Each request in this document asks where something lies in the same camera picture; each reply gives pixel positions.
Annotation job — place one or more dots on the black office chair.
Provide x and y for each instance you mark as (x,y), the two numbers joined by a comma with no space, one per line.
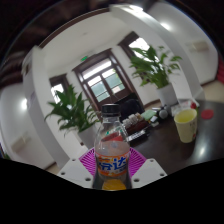
(130,108)

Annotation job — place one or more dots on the green packet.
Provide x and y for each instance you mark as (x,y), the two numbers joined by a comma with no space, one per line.
(148,115)

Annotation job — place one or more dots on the red carpeted staircase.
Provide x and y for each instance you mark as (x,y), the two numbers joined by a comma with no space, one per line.
(220,70)

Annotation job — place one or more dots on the black flat device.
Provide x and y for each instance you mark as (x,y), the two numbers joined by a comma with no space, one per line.
(138,135)

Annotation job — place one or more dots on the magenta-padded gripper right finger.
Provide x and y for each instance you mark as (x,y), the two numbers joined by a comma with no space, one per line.
(150,171)

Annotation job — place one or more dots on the brown framed window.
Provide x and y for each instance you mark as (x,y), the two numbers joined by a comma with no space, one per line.
(138,43)
(57,90)

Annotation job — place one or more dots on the yellow paper cup with cherries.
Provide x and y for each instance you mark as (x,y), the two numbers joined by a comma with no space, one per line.
(186,130)

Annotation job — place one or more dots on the potted green plant white pot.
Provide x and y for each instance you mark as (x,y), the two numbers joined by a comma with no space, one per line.
(166,95)
(71,113)

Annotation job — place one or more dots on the flat round red coaster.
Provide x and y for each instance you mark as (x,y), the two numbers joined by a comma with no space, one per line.
(207,114)

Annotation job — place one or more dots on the brown wooden glazed door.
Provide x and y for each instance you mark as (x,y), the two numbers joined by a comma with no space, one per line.
(103,83)

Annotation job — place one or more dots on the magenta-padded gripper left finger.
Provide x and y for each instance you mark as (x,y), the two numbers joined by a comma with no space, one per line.
(75,170)

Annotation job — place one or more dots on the black headphones with grey cups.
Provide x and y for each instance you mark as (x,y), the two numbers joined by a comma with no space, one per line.
(163,114)

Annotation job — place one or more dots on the white wall heater unit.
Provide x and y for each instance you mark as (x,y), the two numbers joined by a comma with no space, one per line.
(20,143)
(200,45)

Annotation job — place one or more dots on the printed paper leaflet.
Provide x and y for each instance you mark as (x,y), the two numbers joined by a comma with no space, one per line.
(178,106)

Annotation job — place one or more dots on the orange drink bottle black cap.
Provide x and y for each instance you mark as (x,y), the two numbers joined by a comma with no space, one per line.
(112,150)

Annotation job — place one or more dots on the green exit sign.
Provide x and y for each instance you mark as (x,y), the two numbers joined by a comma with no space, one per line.
(84,58)

